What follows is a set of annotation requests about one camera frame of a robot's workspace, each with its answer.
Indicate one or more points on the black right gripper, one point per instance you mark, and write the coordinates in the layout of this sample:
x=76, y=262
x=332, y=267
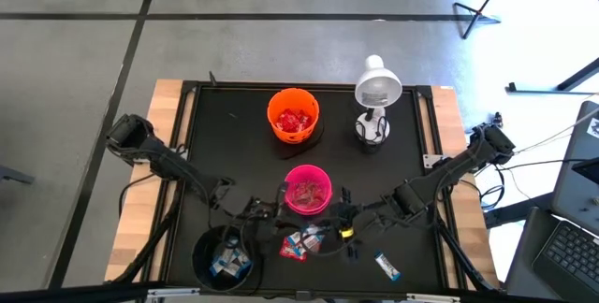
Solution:
x=346, y=219

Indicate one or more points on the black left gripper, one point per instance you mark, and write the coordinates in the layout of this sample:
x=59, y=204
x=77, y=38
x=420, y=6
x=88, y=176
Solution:
x=262, y=212

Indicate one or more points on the clear orange candy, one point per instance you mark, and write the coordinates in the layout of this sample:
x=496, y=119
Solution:
x=316, y=195
x=302, y=191

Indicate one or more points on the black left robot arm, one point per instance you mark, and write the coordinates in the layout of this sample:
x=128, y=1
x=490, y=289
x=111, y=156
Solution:
x=173, y=167

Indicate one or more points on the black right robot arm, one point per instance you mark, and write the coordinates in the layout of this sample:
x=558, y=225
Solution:
x=449, y=172

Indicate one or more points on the red candy pack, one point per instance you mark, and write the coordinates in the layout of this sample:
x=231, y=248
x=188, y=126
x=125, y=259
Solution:
x=303, y=120
x=286, y=121

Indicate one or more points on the red Skittles bag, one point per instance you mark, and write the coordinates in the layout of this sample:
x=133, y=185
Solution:
x=286, y=252

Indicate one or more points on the pink plastic face bucket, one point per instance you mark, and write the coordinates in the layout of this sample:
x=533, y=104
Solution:
x=295, y=175

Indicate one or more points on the black bucket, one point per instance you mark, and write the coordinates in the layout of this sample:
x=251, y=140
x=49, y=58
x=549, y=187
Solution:
x=200, y=261

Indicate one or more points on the orange plastic bucket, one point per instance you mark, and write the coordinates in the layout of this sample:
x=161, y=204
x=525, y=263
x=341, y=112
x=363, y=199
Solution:
x=281, y=102

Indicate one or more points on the white gooseneck desk lamp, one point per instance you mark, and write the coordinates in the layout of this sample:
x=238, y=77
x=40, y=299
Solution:
x=378, y=85

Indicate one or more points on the black desk base bar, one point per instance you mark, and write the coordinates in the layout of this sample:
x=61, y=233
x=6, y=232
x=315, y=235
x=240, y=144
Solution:
x=515, y=212

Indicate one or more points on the small black floor plug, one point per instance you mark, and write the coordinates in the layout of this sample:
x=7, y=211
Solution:
x=498, y=119

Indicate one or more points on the black laptop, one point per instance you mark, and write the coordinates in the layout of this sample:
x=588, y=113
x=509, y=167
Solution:
x=566, y=256

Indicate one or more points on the grey desk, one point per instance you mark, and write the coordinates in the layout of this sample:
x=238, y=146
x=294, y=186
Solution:
x=566, y=191

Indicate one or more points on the black T-foot desk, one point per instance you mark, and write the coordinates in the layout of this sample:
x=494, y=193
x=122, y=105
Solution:
x=533, y=89

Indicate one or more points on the black tablet device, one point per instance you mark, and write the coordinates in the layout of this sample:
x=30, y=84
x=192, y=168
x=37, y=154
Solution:
x=588, y=169

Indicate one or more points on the black tripod stand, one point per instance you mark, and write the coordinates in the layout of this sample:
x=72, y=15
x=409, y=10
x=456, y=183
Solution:
x=476, y=13

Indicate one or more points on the grey furniture foot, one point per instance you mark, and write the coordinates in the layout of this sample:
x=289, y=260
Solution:
x=16, y=175

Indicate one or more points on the silver mounting bracket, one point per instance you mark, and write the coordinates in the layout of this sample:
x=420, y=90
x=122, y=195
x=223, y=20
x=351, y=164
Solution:
x=430, y=161

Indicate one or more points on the black frame strut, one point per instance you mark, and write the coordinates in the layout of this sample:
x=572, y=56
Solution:
x=461, y=251
x=138, y=253

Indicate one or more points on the black frame crossbeam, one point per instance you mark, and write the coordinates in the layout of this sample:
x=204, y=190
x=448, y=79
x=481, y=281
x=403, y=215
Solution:
x=70, y=292

